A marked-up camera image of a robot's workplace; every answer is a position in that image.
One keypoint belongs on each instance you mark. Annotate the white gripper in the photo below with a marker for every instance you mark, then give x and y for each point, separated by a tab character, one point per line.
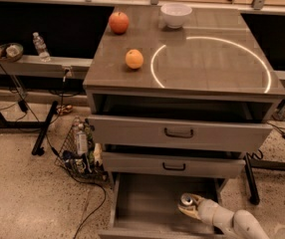
209	210

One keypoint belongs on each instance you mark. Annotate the redbull can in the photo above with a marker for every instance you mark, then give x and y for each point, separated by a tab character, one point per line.
186	199

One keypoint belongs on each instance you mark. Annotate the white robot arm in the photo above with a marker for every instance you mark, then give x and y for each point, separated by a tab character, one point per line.
240	224

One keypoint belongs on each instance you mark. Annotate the middle grey drawer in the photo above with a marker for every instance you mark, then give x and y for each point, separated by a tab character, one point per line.
172	165

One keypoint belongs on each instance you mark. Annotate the grey drawer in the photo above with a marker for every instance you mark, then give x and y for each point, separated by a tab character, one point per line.
172	165
181	134
145	207

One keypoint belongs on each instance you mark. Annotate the bottom grey drawer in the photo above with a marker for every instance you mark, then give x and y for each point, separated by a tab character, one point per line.
145	207

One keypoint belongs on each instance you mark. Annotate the top grey drawer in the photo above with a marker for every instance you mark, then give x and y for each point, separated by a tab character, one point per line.
181	134

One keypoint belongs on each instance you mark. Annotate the grey drawer cabinet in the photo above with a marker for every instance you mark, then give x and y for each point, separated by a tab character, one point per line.
211	69

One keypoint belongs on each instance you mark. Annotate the black table leg right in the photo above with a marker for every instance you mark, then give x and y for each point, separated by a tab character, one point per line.
251	163

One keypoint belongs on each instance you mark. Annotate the black table leg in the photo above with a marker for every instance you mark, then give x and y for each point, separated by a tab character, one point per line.
42	126
251	163

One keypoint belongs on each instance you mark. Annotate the orange fruit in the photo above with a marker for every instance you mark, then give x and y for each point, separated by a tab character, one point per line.
134	59

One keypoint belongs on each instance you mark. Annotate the white bowl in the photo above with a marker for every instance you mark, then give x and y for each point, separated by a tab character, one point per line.
175	15

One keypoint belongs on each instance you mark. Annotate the red apple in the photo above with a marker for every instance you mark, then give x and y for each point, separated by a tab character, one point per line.
119	22

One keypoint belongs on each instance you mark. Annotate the black table leg left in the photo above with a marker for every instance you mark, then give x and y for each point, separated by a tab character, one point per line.
42	126

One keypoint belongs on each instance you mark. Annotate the grey side shelf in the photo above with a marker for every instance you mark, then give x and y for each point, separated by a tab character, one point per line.
58	67

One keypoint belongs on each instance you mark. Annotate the clear water bottle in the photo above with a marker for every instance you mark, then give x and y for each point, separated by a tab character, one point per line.
41	47

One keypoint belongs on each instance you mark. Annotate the small bowl with items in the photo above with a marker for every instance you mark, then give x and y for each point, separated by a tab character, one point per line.
11	52

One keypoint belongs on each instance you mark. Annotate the wire basket with items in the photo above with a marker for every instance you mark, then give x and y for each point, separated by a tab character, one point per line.
79	153

